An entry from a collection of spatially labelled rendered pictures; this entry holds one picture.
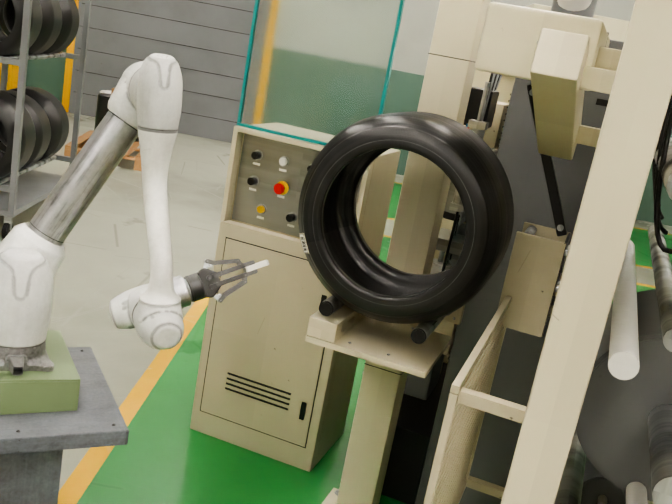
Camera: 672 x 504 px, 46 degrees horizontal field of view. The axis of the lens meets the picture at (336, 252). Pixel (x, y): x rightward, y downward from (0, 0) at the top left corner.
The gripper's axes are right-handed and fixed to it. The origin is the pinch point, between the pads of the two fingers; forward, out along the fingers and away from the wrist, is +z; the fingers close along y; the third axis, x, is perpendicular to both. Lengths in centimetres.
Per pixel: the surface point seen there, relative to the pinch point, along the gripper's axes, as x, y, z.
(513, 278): 12, 28, 71
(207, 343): -100, 29, -4
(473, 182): 36, -4, 53
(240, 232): -80, -9, 19
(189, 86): -873, -211, 212
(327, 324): 1.0, 22.7, 14.5
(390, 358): 9.1, 37.1, 26.7
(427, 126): 29, -22, 49
